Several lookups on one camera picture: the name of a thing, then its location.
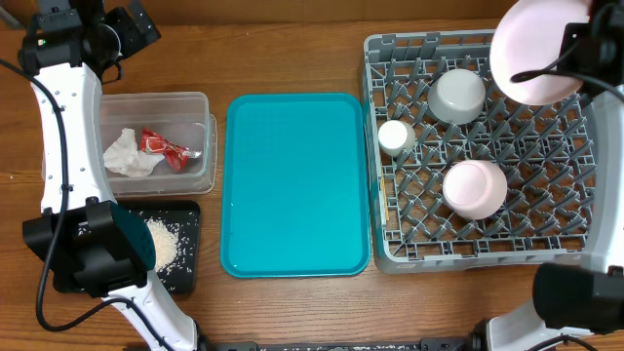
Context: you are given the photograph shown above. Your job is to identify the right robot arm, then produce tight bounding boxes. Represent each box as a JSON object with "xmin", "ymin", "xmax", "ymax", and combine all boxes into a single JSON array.
[{"xmin": 465, "ymin": 0, "xmax": 623, "ymax": 350}]

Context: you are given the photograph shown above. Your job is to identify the rice and food scraps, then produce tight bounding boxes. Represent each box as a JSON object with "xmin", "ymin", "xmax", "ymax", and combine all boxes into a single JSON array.
[{"xmin": 72, "ymin": 216, "xmax": 196, "ymax": 293}]

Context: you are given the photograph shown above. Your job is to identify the pink bowl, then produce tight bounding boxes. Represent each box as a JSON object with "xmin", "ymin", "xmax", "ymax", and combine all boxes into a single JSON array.
[{"xmin": 443, "ymin": 160, "xmax": 507, "ymax": 219}]

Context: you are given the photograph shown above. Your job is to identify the red snack wrapper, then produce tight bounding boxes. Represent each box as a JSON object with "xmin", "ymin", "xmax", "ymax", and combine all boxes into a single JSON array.
[{"xmin": 140, "ymin": 128, "xmax": 203, "ymax": 172}]

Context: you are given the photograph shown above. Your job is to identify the clear plastic bin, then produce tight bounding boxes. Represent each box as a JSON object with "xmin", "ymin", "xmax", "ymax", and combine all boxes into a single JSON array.
[{"xmin": 100, "ymin": 92, "xmax": 218, "ymax": 199}]

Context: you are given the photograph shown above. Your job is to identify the grey bowl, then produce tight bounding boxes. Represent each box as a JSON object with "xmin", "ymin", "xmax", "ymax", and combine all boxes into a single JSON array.
[{"xmin": 427, "ymin": 68, "xmax": 486, "ymax": 125}]

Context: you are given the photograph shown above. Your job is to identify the teal plastic tray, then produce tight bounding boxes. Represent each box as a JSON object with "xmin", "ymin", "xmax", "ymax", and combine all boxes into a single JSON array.
[{"xmin": 220, "ymin": 93, "xmax": 371, "ymax": 279}]

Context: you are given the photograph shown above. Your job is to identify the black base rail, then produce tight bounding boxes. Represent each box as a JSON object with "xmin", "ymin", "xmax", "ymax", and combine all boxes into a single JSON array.
[{"xmin": 214, "ymin": 337, "xmax": 466, "ymax": 351}]

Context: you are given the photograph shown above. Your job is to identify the white napkin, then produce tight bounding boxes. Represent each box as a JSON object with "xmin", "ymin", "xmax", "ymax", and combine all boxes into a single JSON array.
[{"xmin": 103, "ymin": 128, "xmax": 165, "ymax": 177}]

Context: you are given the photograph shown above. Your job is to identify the grey dish rack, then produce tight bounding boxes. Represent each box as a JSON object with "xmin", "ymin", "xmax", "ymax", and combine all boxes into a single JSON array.
[{"xmin": 362, "ymin": 30, "xmax": 598, "ymax": 273}]

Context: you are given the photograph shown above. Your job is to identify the pink plate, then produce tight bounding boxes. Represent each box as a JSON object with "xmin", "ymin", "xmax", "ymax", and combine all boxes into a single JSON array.
[{"xmin": 489, "ymin": 0, "xmax": 592, "ymax": 105}]

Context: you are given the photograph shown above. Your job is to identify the black plastic tray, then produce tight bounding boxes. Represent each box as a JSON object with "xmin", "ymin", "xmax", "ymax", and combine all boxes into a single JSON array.
[{"xmin": 52, "ymin": 198, "xmax": 202, "ymax": 295}]

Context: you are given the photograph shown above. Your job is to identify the cream cup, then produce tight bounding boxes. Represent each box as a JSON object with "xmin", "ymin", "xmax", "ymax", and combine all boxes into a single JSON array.
[{"xmin": 377, "ymin": 120, "xmax": 416, "ymax": 157}]

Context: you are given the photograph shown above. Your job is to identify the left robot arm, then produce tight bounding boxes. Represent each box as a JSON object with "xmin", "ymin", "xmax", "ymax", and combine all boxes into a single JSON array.
[{"xmin": 15, "ymin": 1, "xmax": 210, "ymax": 350}]

